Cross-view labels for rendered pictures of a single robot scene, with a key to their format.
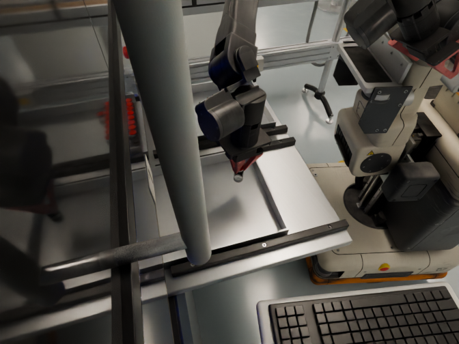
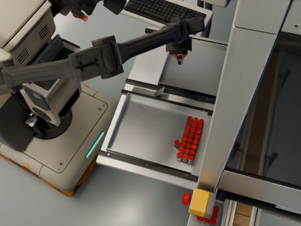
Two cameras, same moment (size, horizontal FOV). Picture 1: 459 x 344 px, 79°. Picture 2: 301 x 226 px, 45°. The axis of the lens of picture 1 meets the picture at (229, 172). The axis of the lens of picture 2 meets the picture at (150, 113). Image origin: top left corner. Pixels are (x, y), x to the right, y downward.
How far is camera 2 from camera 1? 1.47 m
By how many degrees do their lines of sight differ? 63
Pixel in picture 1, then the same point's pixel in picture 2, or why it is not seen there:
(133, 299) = not seen: outside the picture
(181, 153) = not seen: outside the picture
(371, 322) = (163, 10)
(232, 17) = (172, 27)
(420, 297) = (138, 8)
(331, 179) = (53, 153)
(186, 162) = not seen: outside the picture
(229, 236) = (198, 51)
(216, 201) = (194, 69)
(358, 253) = (93, 97)
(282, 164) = (145, 72)
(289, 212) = (163, 48)
